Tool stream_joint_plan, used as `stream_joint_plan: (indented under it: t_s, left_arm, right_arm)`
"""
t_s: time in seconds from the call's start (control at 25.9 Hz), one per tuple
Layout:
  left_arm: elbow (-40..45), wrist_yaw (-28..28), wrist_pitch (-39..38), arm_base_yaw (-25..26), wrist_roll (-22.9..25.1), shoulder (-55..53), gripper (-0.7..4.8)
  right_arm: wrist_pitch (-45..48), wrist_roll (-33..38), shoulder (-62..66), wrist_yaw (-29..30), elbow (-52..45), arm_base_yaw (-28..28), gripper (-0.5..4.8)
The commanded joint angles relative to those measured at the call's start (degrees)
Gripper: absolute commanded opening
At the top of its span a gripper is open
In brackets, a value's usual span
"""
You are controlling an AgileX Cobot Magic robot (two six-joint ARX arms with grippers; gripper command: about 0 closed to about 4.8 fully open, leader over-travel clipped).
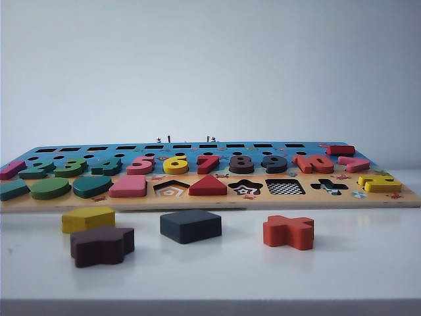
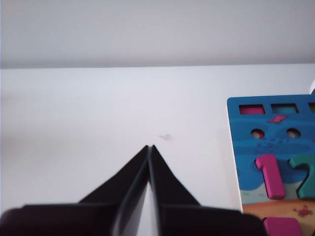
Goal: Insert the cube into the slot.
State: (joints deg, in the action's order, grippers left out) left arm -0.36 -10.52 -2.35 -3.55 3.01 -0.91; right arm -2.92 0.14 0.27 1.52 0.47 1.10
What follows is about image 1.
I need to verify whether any dark blue square block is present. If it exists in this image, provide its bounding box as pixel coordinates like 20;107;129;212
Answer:
160;209;223;245

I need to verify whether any red number seven piece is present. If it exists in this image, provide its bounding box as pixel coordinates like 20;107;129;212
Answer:
196;154;223;174

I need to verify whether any red triangle block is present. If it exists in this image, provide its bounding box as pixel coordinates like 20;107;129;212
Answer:
189;174;228;196

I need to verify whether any brown number eight piece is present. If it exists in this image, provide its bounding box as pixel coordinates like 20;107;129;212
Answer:
229;154;255;174

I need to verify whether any yellow number six piece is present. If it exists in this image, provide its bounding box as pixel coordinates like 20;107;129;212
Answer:
163;155;190;175

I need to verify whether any colourful wooden puzzle board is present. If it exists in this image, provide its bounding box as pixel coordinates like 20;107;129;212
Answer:
0;141;421;213

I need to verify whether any dark blue number nine piece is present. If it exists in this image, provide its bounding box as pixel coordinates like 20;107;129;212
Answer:
261;154;289;174

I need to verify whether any pink number five piece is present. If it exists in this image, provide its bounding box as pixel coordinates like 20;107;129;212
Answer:
126;155;157;175

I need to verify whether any pink trapezoid block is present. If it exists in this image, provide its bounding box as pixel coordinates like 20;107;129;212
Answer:
109;174;147;198

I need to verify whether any orange number ten piece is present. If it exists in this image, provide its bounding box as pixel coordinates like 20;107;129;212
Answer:
293;154;338;174

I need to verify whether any dark green number four piece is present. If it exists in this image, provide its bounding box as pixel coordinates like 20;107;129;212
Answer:
91;157;123;176

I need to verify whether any orange cross block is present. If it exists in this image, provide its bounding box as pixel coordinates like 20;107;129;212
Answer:
262;215;315;251

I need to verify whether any teal semicircle block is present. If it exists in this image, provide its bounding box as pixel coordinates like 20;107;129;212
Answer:
72;175;113;199

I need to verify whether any red minus sign piece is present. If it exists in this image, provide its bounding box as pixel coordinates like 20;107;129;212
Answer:
326;145;357;156

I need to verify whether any yellow pentagon block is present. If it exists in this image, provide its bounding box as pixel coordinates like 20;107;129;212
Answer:
61;206;116;234

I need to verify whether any green number three piece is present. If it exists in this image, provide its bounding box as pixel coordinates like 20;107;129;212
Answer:
54;157;89;178

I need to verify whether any dark brown star block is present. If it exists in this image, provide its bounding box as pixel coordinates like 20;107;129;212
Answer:
70;225;136;268

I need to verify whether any pink math sign piece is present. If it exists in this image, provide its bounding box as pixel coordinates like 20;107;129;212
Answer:
337;157;371;173

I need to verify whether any green oval block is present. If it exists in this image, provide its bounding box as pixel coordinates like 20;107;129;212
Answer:
30;176;72;200

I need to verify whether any green number two piece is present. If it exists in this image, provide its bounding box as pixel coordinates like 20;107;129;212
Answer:
18;159;57;180

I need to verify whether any yellow math sign piece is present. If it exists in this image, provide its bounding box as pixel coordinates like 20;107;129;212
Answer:
358;174;404;193

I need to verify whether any magenta number one piece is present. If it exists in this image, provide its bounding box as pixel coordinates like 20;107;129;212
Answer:
0;160;27;180

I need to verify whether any teal parallelogram block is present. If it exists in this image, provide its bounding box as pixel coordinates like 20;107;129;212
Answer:
0;178;31;201

